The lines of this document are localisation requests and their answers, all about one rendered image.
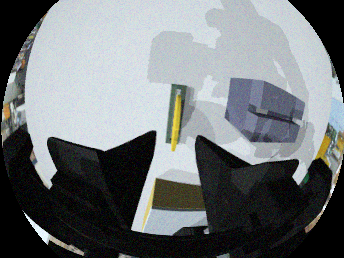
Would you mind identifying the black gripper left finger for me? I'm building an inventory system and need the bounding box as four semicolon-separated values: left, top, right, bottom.
47;129;156;230

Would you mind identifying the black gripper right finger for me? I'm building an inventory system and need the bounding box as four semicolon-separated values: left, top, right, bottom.
195;134;300;234

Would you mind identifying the gold coin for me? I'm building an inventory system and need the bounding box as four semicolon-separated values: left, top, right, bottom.
171;94;181;152

